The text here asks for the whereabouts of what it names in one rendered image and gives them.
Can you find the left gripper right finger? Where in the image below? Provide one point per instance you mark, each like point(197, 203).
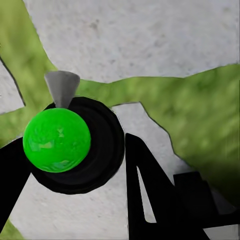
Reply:
point(174, 220)

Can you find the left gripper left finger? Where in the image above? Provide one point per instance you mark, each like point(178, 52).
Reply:
point(14, 173)

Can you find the insectifuge atomizer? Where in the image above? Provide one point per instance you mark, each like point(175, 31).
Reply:
point(76, 144)

